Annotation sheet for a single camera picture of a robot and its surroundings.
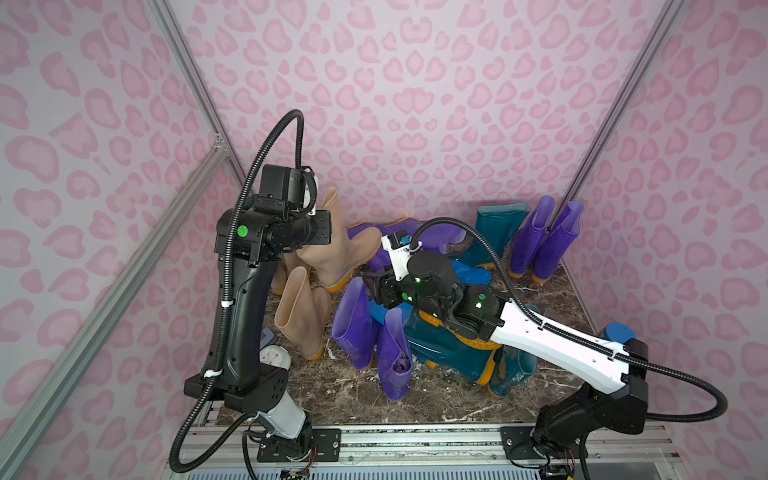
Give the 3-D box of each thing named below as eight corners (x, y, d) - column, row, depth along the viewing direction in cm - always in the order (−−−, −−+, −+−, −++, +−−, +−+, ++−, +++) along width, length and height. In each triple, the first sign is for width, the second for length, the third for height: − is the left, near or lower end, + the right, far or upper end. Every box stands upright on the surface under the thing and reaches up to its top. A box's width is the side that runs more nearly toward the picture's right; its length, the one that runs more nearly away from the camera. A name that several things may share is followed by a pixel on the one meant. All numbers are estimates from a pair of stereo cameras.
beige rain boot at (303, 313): (300, 367, 88) (270, 325, 67) (313, 305, 101) (291, 254, 80) (322, 367, 88) (299, 325, 67) (332, 305, 101) (315, 254, 80)
